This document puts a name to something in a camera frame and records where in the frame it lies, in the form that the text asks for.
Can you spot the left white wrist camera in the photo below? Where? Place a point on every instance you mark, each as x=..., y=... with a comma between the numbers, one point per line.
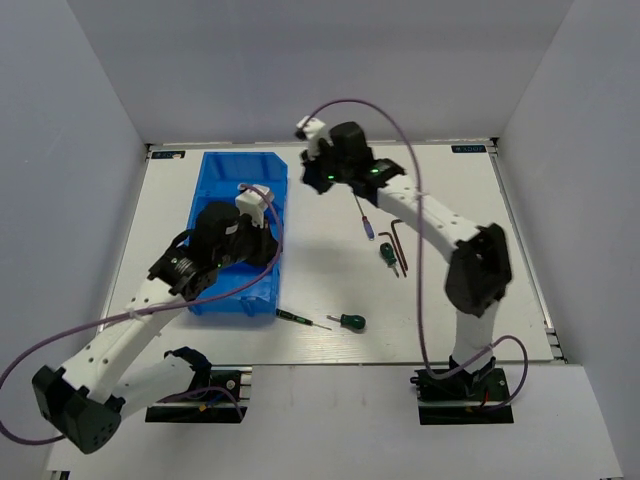
x=251, y=200

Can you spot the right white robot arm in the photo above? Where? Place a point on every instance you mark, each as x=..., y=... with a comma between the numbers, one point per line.
x=479, y=268

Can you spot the blue plastic sorting bin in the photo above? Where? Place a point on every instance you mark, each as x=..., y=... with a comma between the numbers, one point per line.
x=215, y=223

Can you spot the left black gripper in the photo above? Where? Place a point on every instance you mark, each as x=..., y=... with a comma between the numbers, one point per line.
x=267, y=245

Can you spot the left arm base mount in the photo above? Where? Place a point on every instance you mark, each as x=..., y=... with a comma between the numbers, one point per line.
x=221, y=399

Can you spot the green stubby screwdriver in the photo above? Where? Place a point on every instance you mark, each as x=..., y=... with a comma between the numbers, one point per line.
x=356, y=323
x=388, y=255

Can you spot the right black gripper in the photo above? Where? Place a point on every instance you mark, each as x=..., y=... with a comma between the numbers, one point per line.
x=312, y=163

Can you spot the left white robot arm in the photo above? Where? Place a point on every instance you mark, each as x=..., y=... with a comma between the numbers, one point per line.
x=90, y=394

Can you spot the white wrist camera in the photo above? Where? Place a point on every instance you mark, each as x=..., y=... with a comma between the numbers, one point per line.
x=314, y=131
x=251, y=200

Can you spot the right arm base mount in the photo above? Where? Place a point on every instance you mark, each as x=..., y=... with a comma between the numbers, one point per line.
x=448, y=403

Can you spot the black green precision screwdriver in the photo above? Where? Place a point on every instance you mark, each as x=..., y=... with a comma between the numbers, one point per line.
x=288, y=316

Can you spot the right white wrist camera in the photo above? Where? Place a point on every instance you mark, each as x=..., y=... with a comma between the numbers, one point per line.
x=314, y=131

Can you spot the right corner label sticker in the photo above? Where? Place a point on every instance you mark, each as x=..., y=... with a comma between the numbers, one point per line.
x=468, y=149

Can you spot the medium dark hex key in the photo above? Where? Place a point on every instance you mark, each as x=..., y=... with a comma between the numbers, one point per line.
x=401, y=256

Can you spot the left corner label sticker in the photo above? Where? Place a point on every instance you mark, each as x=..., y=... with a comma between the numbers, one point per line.
x=168, y=154

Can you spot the blue handled screwdriver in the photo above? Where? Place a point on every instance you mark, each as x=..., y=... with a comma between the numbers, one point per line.
x=367, y=226

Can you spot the corner label sticker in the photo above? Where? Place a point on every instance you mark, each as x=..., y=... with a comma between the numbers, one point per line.
x=468, y=149
x=168, y=154

